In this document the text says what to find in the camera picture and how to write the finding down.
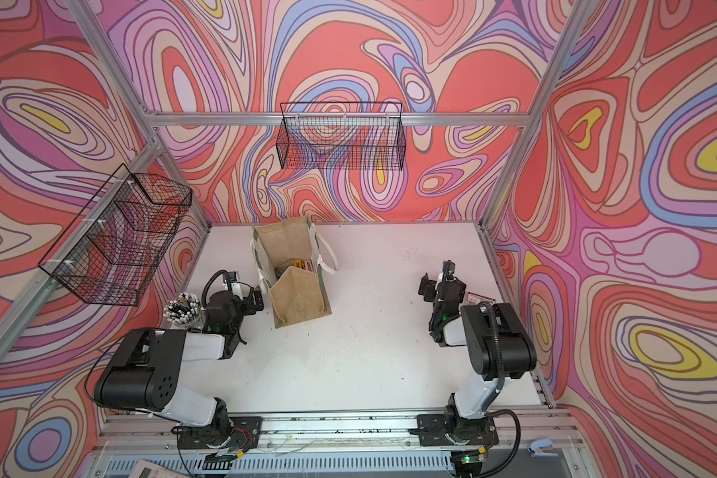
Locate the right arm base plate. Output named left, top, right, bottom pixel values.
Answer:
left=408, top=413, right=499, bottom=449

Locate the left wire basket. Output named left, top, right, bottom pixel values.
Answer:
left=38, top=165, right=193, bottom=307

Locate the blade refill package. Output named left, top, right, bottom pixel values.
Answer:
left=464, top=292, right=497, bottom=305

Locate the small blue stapler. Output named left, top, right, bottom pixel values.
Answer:
left=528, top=438, right=559, bottom=458

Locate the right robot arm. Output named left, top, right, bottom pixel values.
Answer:
left=410, top=260, right=538, bottom=448

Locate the wire basket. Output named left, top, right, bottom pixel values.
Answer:
left=276, top=101, right=406, bottom=171
left=38, top=165, right=193, bottom=307

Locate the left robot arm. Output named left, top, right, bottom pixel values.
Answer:
left=93, top=288, right=264, bottom=452

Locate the back wire basket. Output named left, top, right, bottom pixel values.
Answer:
left=276, top=101, right=406, bottom=171

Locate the metal cup of pens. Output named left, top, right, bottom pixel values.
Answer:
left=163, top=292, right=205, bottom=329

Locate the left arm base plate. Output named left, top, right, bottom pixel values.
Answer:
left=171, top=415, right=263, bottom=450

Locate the aluminium front rail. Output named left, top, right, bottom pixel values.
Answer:
left=80, top=408, right=601, bottom=477

